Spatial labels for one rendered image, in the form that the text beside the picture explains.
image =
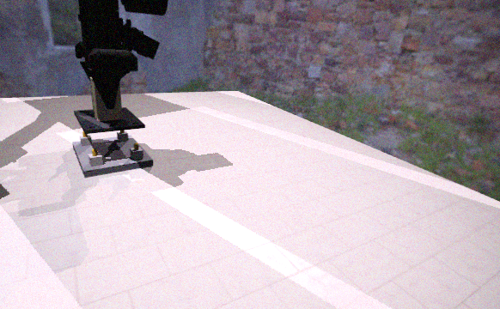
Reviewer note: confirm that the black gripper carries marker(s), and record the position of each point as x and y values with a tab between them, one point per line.
105	60

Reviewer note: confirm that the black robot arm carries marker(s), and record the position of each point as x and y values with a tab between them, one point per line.
130	37

